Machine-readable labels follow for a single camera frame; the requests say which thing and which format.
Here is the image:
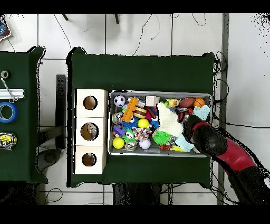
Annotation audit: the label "yellow plush duck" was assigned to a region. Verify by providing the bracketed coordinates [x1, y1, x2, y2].
[164, 98, 180, 108]

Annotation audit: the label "wooden box with three holes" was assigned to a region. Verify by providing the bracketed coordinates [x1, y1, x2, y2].
[73, 88, 109, 175]

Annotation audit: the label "clear mesh bin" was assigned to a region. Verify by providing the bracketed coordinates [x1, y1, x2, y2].
[108, 90, 213, 158]

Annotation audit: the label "small cluttered tray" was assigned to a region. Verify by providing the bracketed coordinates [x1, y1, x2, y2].
[0, 20, 12, 42]

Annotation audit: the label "toy burger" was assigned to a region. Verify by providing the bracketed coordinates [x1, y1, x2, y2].
[133, 107, 148, 119]

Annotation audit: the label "yellow ball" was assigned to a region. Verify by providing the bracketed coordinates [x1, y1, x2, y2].
[112, 137, 126, 150]
[138, 118, 150, 129]

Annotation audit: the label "plain wooden block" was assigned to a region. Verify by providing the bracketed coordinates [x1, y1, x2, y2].
[145, 95, 161, 107]

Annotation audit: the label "purple toy block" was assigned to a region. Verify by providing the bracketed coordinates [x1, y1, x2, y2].
[112, 124, 127, 137]

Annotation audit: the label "cream knitted cloth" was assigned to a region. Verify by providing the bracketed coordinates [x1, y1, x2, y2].
[157, 101, 184, 137]

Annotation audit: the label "dark green tablecloth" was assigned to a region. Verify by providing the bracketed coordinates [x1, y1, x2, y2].
[0, 45, 49, 184]
[66, 46, 216, 188]

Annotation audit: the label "silver-topped soda can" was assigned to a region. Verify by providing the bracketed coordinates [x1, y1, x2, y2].
[177, 107, 190, 123]

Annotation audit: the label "mint green knitted cloth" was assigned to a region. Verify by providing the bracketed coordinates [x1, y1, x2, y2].
[175, 105, 211, 153]

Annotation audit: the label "blue tape roll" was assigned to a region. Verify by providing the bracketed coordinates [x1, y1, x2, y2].
[0, 101, 19, 124]

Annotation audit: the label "metal scissors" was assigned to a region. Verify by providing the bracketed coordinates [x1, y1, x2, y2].
[0, 77, 19, 104]

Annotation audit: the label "yellow tape measure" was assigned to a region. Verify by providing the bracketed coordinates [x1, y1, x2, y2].
[0, 132, 18, 151]

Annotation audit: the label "colourful knotted rope toy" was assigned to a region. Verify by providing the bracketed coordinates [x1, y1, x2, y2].
[131, 126, 153, 141]

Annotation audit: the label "black cable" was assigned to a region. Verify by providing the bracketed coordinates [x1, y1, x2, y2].
[150, 13, 161, 41]
[44, 187, 63, 204]
[132, 13, 153, 56]
[212, 79, 270, 129]
[52, 13, 73, 50]

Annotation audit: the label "aluminium rail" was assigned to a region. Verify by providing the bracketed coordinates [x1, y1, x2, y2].
[0, 88, 26, 99]

